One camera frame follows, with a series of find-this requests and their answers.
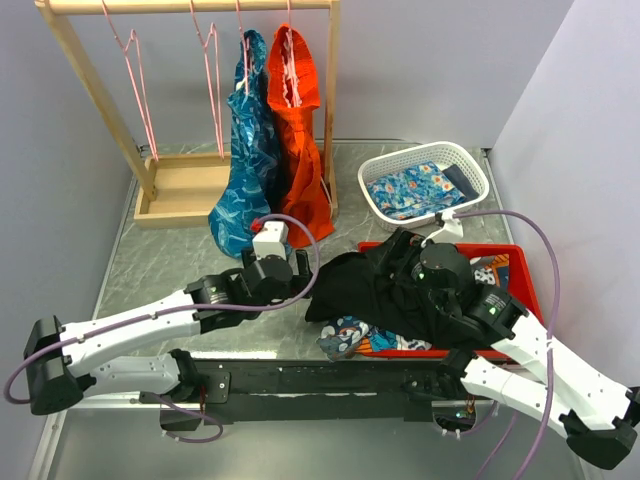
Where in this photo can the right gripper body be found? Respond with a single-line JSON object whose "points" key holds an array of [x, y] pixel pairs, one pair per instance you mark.
{"points": [[407, 244]]}

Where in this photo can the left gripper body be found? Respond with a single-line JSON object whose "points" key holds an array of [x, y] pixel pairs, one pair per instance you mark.
{"points": [[299, 285]]}

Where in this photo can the black shorts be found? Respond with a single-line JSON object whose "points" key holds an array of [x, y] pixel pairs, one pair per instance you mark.
{"points": [[347, 286]]}

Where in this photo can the pink wire hanger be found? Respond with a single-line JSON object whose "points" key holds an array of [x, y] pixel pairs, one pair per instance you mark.
{"points": [[210, 49], [137, 80]]}

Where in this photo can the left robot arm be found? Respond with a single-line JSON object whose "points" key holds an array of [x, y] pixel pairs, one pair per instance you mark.
{"points": [[69, 362]]}

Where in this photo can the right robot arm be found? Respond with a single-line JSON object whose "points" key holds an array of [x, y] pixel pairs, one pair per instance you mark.
{"points": [[508, 355]]}

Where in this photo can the blue patterned shorts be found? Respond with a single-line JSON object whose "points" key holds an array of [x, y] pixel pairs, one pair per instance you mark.
{"points": [[256, 182]]}

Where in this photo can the orange shorts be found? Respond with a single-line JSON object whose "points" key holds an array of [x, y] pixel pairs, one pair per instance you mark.
{"points": [[305, 198]]}

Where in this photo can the pink hanger under orange shorts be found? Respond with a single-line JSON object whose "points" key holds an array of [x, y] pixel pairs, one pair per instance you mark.
{"points": [[290, 64]]}

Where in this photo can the pink hanger under blue shorts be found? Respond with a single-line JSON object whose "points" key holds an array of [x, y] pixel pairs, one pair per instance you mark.
{"points": [[245, 49]]}

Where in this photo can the white plastic basket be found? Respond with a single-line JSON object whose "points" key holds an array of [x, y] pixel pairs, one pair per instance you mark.
{"points": [[443, 154]]}

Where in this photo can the blue floral cloth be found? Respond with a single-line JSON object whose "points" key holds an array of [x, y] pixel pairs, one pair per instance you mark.
{"points": [[413, 192]]}

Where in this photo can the dark navy cloth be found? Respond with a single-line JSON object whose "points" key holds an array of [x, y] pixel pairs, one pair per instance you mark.
{"points": [[460, 181]]}

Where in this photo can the red plastic tray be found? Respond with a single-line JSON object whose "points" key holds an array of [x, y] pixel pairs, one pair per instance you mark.
{"points": [[520, 295]]}

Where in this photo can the wooden clothes rack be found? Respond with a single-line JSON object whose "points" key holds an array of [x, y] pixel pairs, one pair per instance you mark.
{"points": [[179, 190]]}

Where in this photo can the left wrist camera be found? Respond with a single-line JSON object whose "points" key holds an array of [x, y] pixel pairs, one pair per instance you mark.
{"points": [[270, 239]]}

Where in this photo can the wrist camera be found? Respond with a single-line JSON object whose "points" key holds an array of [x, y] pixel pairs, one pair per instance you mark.
{"points": [[450, 229], [270, 239]]}

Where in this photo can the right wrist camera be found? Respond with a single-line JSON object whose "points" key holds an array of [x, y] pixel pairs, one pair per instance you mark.
{"points": [[450, 229]]}

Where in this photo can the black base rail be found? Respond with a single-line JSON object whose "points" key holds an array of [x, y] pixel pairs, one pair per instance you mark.
{"points": [[289, 390]]}

